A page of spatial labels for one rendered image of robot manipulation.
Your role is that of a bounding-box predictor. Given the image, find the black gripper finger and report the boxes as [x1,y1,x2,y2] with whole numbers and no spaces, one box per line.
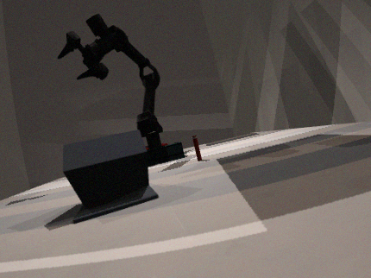
[58,37,74,59]
[77,66,100,80]

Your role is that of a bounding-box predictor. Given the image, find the dark grey square panel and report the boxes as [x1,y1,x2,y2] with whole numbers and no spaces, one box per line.
[63,130,159,224]

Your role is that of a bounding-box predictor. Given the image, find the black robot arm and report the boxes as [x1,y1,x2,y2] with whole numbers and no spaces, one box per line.
[86,14,164,150]

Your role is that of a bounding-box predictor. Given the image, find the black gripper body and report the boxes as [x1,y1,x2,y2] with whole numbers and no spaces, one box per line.
[66,31,109,80]

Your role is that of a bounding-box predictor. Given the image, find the dark red peg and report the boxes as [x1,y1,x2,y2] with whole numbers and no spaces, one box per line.
[192,136,202,161]

